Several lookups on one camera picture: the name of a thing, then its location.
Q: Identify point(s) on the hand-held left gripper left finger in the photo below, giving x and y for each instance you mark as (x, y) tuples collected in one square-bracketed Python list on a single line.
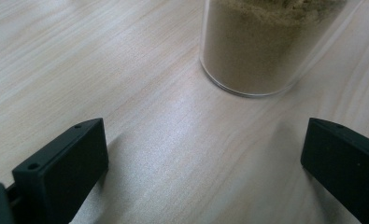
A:
[(60, 168)]

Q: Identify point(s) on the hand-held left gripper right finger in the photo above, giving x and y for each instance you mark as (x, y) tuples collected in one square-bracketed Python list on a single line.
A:
[(344, 161)]

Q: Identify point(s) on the glass jar of brown powder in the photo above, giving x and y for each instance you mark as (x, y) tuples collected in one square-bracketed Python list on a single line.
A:
[(250, 49)]

